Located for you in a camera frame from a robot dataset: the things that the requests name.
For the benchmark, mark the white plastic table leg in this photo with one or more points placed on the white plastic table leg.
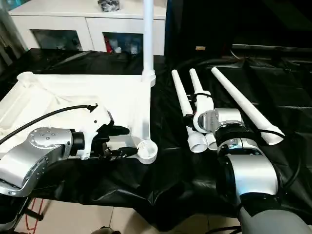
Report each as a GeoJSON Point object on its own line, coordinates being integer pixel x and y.
{"type": "Point", "coordinates": [243, 104]}
{"type": "Point", "coordinates": [181, 97]}
{"type": "Point", "coordinates": [148, 44]}
{"type": "Point", "coordinates": [195, 80]}

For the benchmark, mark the white plastic table top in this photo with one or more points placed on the white plastic table top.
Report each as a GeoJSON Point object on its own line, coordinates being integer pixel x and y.
{"type": "Point", "coordinates": [73, 92]}

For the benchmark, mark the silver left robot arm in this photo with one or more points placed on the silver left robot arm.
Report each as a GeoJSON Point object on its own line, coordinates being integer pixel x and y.
{"type": "Point", "coordinates": [36, 151]}

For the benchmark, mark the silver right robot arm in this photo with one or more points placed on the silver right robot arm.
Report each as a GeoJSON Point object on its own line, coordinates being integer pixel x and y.
{"type": "Point", "coordinates": [253, 170]}

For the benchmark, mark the small tan label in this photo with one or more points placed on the small tan label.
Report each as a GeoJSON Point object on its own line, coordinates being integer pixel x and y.
{"type": "Point", "coordinates": [200, 48]}

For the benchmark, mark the black plastic mat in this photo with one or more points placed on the black plastic mat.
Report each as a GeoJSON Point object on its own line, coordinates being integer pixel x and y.
{"type": "Point", "coordinates": [170, 182]}

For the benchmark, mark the dark robot foot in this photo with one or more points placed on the dark robot foot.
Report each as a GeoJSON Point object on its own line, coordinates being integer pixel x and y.
{"type": "Point", "coordinates": [104, 230]}

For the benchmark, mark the black fabric backdrop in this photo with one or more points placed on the black fabric backdrop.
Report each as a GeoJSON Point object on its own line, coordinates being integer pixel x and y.
{"type": "Point", "coordinates": [231, 22]}

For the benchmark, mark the dark horizontal bar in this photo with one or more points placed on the dark horizontal bar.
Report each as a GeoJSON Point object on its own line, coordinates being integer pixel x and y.
{"type": "Point", "coordinates": [273, 47]}

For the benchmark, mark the white glass-door cabinet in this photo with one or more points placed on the white glass-door cabinet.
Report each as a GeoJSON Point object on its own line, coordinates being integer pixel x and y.
{"type": "Point", "coordinates": [85, 22]}

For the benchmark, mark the black bundle in clear bag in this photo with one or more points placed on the black bundle in clear bag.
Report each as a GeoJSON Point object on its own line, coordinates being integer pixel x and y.
{"type": "Point", "coordinates": [108, 5]}

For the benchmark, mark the grey metal tripod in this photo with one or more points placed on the grey metal tripod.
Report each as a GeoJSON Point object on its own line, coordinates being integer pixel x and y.
{"type": "Point", "coordinates": [9, 44]}

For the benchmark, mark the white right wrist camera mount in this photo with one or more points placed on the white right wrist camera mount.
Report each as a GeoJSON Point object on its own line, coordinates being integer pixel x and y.
{"type": "Point", "coordinates": [203, 107]}

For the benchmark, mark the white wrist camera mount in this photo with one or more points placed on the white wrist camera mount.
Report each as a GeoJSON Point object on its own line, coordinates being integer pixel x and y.
{"type": "Point", "coordinates": [203, 107]}
{"type": "Point", "coordinates": [100, 117]}

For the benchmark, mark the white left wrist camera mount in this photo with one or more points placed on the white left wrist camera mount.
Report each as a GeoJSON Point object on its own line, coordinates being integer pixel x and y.
{"type": "Point", "coordinates": [100, 117]}

